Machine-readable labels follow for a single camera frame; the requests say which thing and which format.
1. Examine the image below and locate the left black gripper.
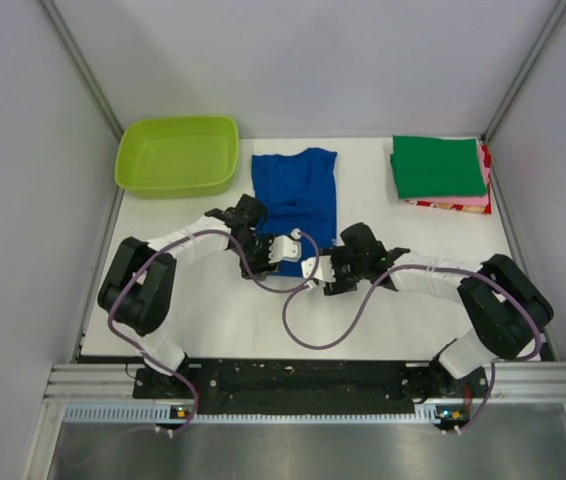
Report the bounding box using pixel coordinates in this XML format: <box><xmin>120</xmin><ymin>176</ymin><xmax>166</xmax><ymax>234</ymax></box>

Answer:
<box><xmin>231</xmin><ymin>233</ymin><xmax>281</xmax><ymax>280</ymax></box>

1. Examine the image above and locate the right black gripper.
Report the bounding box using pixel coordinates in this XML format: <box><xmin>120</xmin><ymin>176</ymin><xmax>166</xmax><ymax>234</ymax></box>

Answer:
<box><xmin>318</xmin><ymin>247</ymin><xmax>368</xmax><ymax>295</ymax></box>

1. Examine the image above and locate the blue printed t shirt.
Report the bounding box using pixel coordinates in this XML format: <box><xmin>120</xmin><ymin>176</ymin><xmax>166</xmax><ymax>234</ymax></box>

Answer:
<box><xmin>251</xmin><ymin>147</ymin><xmax>337</xmax><ymax>249</ymax></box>

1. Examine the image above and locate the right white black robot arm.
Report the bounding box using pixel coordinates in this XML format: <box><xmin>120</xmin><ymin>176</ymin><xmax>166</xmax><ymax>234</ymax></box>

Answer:
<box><xmin>316</xmin><ymin>223</ymin><xmax>554</xmax><ymax>396</ymax></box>

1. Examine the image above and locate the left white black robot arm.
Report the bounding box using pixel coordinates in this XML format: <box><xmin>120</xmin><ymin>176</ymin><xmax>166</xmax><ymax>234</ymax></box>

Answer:
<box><xmin>97</xmin><ymin>194</ymin><xmax>277</xmax><ymax>397</ymax></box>

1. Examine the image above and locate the lime green plastic tub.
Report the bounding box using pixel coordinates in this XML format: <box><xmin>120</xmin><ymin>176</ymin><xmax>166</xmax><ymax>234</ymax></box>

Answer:
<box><xmin>114</xmin><ymin>115</ymin><xmax>239</xmax><ymax>199</ymax></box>

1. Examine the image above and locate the folded green t shirt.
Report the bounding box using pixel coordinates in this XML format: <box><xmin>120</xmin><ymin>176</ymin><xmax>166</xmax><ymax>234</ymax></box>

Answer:
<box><xmin>390</xmin><ymin>136</ymin><xmax>487</xmax><ymax>199</ymax></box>

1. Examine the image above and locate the folded red patterned t shirt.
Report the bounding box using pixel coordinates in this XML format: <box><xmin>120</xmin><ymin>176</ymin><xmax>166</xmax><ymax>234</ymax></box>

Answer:
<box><xmin>407</xmin><ymin>143</ymin><xmax>494</xmax><ymax>216</ymax></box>

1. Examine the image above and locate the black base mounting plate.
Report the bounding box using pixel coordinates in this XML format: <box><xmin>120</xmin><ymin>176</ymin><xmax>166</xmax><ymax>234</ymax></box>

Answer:
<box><xmin>133</xmin><ymin>358</ymin><xmax>487</xmax><ymax>414</ymax></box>

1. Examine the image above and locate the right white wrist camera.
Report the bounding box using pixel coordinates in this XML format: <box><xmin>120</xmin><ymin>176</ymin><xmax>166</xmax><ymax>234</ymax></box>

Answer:
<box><xmin>301</xmin><ymin>255</ymin><xmax>336</xmax><ymax>284</ymax></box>

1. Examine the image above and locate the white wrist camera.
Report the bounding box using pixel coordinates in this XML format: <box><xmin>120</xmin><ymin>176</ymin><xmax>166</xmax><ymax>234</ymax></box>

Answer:
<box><xmin>268</xmin><ymin>229</ymin><xmax>302</xmax><ymax>264</ymax></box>
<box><xmin>301</xmin><ymin>255</ymin><xmax>336</xmax><ymax>284</ymax></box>

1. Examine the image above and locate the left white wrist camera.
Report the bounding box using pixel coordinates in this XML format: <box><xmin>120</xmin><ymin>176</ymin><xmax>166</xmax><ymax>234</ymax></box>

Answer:
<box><xmin>268</xmin><ymin>229</ymin><xmax>302</xmax><ymax>264</ymax></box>

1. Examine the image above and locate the right aluminium corner post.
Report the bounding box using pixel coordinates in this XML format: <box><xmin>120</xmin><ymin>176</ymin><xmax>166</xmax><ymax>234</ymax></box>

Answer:
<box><xmin>481</xmin><ymin>0</ymin><xmax>566</xmax><ymax>143</ymax></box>

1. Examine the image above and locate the aluminium corner post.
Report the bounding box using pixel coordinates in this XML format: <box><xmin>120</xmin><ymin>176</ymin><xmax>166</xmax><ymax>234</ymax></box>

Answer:
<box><xmin>481</xmin><ymin>0</ymin><xmax>566</xmax><ymax>143</ymax></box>
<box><xmin>36</xmin><ymin>0</ymin><xmax>124</xmax><ymax>140</ymax></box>

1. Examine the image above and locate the aluminium frame rail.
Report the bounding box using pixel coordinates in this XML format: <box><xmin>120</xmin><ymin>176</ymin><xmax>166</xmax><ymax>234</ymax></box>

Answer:
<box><xmin>44</xmin><ymin>361</ymin><xmax>566</xmax><ymax>404</ymax></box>

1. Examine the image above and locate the left aluminium corner post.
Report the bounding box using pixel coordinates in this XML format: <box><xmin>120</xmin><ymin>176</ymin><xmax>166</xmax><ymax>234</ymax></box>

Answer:
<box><xmin>36</xmin><ymin>0</ymin><xmax>124</xmax><ymax>140</ymax></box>

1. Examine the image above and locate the grey slotted cable duct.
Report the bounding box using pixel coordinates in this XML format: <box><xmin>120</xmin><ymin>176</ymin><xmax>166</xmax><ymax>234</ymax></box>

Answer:
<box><xmin>63</xmin><ymin>403</ymin><xmax>465</xmax><ymax>426</ymax></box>

